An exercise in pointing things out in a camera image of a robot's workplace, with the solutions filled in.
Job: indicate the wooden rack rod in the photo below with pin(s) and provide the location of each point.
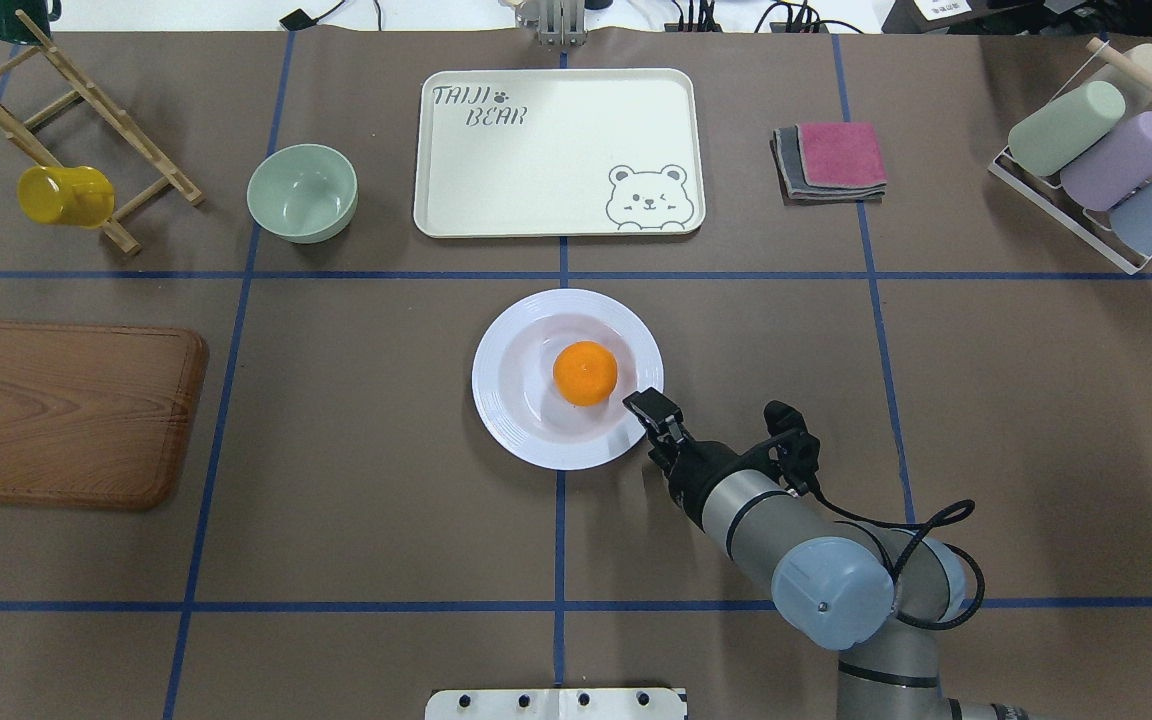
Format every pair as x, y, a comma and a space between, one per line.
1146, 75

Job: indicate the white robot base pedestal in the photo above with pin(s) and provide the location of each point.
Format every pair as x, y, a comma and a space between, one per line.
559, 703

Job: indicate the white wire cup rack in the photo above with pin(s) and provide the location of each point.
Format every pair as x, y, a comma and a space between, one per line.
1092, 227

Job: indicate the orange fruit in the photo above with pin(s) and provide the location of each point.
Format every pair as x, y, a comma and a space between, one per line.
585, 373

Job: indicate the pink cloth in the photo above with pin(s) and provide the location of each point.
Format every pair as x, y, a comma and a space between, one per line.
841, 155

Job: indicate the yellow mug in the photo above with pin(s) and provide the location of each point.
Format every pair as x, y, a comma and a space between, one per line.
81, 196

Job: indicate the cream bear print tray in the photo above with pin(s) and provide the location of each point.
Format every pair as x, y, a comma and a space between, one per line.
558, 152

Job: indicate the green plastic cup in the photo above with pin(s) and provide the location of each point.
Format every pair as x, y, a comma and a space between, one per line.
1058, 133

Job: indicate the dark green mug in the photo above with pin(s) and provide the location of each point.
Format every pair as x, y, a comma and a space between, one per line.
21, 22

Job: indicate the white round plate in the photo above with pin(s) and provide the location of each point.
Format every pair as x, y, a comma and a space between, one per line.
518, 400

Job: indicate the green bowl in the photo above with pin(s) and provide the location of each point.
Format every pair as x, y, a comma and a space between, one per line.
305, 193

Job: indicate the grey cloth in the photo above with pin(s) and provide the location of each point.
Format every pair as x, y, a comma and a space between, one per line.
786, 153

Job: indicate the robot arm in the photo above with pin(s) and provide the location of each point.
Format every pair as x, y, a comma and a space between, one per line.
875, 592

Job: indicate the brown wooden tray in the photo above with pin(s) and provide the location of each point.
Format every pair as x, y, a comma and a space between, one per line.
96, 416

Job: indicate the purple plastic cup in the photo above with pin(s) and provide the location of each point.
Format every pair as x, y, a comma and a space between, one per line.
1113, 168

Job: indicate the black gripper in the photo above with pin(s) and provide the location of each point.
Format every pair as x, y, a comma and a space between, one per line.
702, 468

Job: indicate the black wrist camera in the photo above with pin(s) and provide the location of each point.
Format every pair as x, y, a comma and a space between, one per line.
790, 456

